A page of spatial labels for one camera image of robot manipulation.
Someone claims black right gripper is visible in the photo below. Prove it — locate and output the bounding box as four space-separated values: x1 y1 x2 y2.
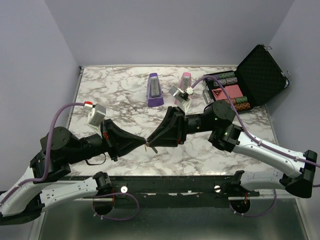
146 106 216 148

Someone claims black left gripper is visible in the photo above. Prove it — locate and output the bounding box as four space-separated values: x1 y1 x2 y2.
67 118 148 165

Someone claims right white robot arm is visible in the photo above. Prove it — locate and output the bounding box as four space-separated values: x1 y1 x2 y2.
146 100 318 199

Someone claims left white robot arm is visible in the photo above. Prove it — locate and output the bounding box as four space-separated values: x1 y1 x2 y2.
0 119 146 226

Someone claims purple metronome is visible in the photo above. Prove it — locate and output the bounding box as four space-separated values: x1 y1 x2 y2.
146 72 164 108

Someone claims pink metronome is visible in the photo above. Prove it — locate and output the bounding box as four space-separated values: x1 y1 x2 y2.
178 72 192 92

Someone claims red-backed card deck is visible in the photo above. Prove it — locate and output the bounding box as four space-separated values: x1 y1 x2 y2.
212 88 227 101

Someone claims pink card deck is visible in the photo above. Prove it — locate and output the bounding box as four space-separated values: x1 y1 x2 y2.
225 84 243 98

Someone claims black poker chip case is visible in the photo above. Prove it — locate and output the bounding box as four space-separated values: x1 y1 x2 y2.
202 44 290 114

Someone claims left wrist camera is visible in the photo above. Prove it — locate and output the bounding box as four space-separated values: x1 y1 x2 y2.
87 104 107 136

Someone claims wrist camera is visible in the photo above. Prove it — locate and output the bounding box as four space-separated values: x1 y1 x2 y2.
87 104 107 136
169 86 194 114

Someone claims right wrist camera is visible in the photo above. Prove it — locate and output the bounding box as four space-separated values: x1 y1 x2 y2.
169 86 194 114

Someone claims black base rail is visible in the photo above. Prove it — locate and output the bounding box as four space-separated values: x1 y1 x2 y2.
82 174 261 210

